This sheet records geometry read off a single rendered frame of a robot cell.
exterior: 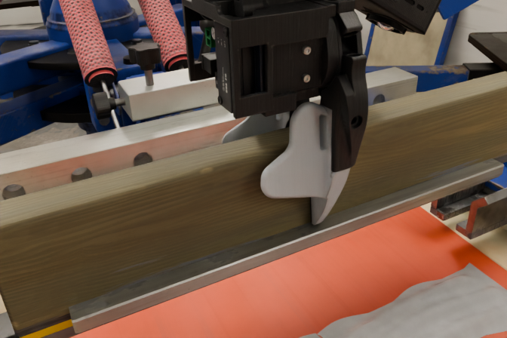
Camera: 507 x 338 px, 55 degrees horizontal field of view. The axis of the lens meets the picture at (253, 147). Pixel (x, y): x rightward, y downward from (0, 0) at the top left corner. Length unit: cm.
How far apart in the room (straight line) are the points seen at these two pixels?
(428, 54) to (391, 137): 261
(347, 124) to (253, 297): 23
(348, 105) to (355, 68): 2
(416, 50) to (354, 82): 276
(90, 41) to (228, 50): 54
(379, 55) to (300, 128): 296
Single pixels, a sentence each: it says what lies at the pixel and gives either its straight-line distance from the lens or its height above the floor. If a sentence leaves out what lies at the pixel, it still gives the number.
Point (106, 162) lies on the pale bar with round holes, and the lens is 56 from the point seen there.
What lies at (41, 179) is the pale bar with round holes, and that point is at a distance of 56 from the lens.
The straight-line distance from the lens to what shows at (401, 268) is 51.
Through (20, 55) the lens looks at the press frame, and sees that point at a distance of 104.
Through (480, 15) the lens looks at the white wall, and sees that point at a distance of 283.
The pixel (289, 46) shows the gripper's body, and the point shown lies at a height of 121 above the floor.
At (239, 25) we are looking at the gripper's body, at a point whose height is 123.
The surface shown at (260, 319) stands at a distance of 45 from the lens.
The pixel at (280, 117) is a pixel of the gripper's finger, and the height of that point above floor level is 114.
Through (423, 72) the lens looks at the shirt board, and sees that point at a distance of 114.
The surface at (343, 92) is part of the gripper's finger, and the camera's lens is 28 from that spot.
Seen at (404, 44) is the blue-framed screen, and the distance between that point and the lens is 310.
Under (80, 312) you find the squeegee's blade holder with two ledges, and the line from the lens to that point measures 31.
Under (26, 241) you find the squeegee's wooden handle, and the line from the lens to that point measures 28.
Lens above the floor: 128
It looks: 28 degrees down
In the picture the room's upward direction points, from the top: 2 degrees counter-clockwise
